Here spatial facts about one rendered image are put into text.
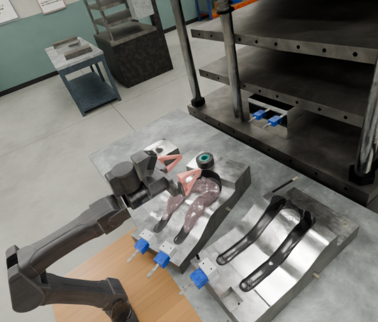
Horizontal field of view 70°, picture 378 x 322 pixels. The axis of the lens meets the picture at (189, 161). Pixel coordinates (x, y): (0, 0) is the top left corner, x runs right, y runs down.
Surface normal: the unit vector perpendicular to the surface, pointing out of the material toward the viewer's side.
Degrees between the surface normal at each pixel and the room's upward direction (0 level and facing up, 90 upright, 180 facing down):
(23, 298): 90
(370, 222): 0
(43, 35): 90
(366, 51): 90
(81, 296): 88
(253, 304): 0
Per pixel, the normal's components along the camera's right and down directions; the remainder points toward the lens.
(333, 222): -0.22, -0.76
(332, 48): -0.80, 0.50
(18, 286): 0.56, 0.41
